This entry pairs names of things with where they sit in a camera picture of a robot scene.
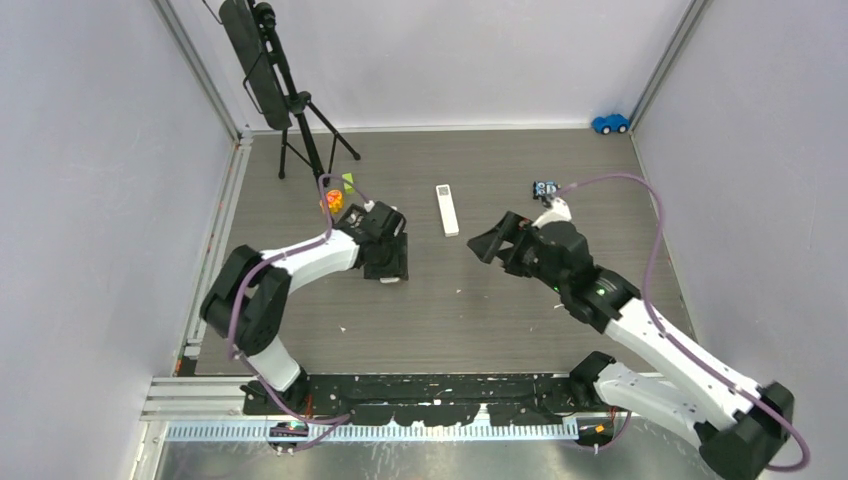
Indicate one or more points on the black light panel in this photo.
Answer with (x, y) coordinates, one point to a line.
(260, 80)

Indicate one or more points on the orange toy block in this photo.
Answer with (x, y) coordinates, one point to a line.
(333, 201)

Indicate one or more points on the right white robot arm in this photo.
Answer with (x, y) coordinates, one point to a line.
(736, 424)

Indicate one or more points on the black tripod stand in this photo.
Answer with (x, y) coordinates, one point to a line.
(296, 102)

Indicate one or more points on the long white remote control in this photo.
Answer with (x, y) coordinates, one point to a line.
(447, 210)

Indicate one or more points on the black square tray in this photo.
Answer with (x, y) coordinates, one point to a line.
(351, 218)

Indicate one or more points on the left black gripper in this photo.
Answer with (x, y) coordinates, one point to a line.
(397, 268)

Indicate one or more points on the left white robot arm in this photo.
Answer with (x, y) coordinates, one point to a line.
(246, 302)

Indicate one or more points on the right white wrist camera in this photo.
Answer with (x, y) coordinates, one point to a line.
(556, 210)

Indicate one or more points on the small blue robot toy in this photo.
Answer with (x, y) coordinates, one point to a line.
(542, 189)

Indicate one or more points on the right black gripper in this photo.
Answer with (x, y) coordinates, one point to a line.
(487, 245)

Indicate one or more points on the green toy block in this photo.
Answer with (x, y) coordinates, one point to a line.
(348, 183)

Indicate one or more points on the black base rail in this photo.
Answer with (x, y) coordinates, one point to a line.
(529, 399)

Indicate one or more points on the blue toy car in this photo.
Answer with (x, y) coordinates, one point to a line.
(613, 123)

